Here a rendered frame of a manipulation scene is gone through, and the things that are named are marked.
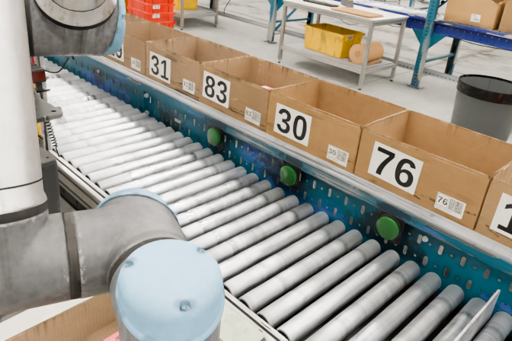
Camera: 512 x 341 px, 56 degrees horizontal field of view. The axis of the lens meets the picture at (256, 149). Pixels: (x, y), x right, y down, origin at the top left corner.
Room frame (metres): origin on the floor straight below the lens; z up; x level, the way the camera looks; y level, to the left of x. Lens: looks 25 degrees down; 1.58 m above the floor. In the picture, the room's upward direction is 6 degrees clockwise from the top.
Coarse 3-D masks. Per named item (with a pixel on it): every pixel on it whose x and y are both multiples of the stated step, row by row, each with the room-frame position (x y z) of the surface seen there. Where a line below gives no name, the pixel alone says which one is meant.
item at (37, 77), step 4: (32, 64) 1.55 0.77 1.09; (36, 64) 1.55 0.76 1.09; (32, 68) 1.51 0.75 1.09; (36, 68) 1.52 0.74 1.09; (40, 68) 1.53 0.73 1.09; (32, 72) 1.49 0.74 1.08; (36, 72) 1.49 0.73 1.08; (40, 72) 1.51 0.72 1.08; (44, 72) 1.52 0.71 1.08; (32, 76) 1.48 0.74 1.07; (36, 76) 1.49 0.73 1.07; (40, 76) 1.50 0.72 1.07; (44, 76) 1.51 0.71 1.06; (32, 80) 1.48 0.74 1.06; (36, 80) 1.49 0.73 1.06; (40, 80) 1.50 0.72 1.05; (44, 80) 1.51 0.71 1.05; (36, 84) 1.55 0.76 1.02; (36, 88) 1.54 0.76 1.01
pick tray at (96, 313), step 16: (80, 304) 0.75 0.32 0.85; (96, 304) 0.77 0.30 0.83; (48, 320) 0.70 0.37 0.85; (64, 320) 0.72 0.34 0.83; (80, 320) 0.74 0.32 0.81; (96, 320) 0.77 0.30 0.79; (112, 320) 0.80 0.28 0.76; (16, 336) 0.65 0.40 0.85; (32, 336) 0.67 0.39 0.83; (48, 336) 0.69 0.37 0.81; (64, 336) 0.72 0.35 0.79; (80, 336) 0.74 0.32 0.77; (96, 336) 0.75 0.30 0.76
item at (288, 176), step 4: (284, 168) 1.48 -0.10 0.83; (288, 168) 1.47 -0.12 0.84; (292, 168) 1.47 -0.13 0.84; (280, 172) 1.49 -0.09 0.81; (284, 172) 1.48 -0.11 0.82; (288, 172) 1.47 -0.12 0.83; (292, 172) 1.46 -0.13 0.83; (280, 176) 1.49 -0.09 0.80; (284, 176) 1.48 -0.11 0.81; (288, 176) 1.46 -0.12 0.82; (292, 176) 1.46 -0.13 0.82; (284, 180) 1.47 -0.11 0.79; (288, 180) 1.46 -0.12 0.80; (292, 180) 1.45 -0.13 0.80; (288, 184) 1.46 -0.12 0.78; (292, 184) 1.46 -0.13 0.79
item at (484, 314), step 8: (496, 296) 0.96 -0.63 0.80; (488, 304) 0.92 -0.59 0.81; (480, 312) 0.89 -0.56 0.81; (488, 312) 0.95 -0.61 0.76; (472, 320) 0.86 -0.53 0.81; (480, 320) 0.91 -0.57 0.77; (464, 328) 0.83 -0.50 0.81; (472, 328) 0.87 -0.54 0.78; (480, 328) 0.93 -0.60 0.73; (464, 336) 0.83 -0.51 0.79; (472, 336) 0.89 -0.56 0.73
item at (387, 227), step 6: (384, 216) 1.22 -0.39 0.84; (378, 222) 1.23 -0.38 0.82; (384, 222) 1.21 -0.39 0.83; (390, 222) 1.20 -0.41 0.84; (378, 228) 1.22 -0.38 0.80; (384, 228) 1.21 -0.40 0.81; (390, 228) 1.20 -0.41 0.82; (396, 228) 1.19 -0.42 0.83; (384, 234) 1.21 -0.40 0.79; (390, 234) 1.19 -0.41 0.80; (396, 234) 1.18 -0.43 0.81
